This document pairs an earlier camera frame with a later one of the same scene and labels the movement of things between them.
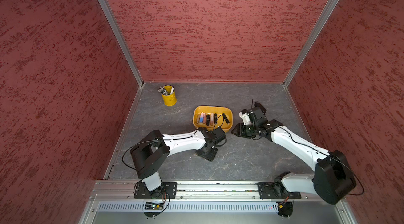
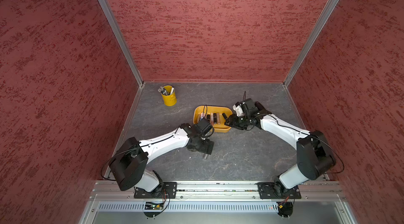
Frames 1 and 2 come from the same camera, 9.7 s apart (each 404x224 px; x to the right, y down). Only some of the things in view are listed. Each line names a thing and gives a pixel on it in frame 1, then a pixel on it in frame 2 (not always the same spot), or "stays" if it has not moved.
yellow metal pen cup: x=169 y=100 stays
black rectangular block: x=258 y=104 stays
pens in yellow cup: x=163 y=91 stays
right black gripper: x=240 y=132 -> x=233 y=122
